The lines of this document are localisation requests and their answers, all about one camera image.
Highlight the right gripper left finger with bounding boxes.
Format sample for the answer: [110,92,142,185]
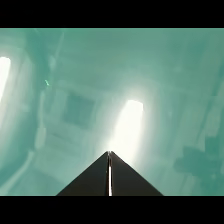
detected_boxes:
[56,150,110,197]

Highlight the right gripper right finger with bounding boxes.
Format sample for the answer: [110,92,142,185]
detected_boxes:
[109,150,164,197]

